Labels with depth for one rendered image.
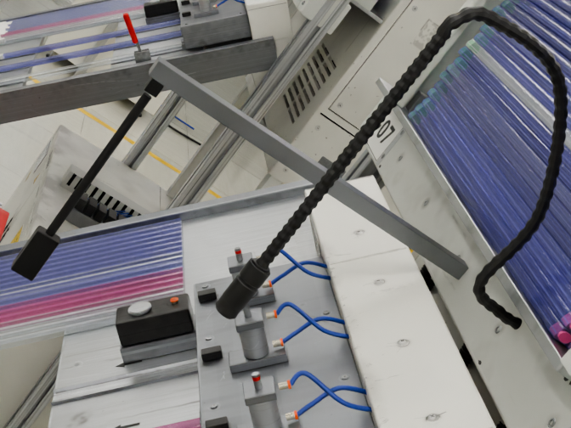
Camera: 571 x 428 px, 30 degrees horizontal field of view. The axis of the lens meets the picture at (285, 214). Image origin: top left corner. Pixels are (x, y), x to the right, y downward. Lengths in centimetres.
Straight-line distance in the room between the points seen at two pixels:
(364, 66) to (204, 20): 33
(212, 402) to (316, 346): 11
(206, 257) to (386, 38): 97
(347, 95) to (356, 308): 125
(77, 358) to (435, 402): 46
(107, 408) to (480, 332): 36
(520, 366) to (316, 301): 24
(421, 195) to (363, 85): 104
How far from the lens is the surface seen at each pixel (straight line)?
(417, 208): 113
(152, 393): 104
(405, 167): 121
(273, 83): 209
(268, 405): 81
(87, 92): 213
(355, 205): 93
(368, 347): 88
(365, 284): 97
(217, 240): 130
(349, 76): 215
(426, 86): 126
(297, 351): 93
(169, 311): 108
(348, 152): 71
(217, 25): 214
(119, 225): 139
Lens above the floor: 154
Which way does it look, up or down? 15 degrees down
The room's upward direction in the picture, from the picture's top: 38 degrees clockwise
